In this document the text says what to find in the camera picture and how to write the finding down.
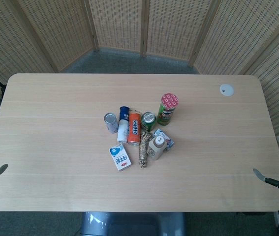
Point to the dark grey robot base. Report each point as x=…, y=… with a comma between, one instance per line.
x=132, y=225

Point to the blue white milk carton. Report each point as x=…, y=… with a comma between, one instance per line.
x=120, y=157

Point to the small blue white carton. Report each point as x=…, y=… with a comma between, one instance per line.
x=169, y=141

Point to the silver drink can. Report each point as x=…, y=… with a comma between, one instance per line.
x=110, y=122

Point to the green chips tube red lid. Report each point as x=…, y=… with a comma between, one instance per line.
x=166, y=110

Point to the blue white plastic bottle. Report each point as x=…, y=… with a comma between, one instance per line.
x=123, y=123

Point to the brown patterned snack stick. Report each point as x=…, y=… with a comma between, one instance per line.
x=144, y=151

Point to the orange drink can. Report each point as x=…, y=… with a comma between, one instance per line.
x=134, y=129

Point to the green drink can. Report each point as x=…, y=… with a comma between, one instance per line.
x=148, y=121

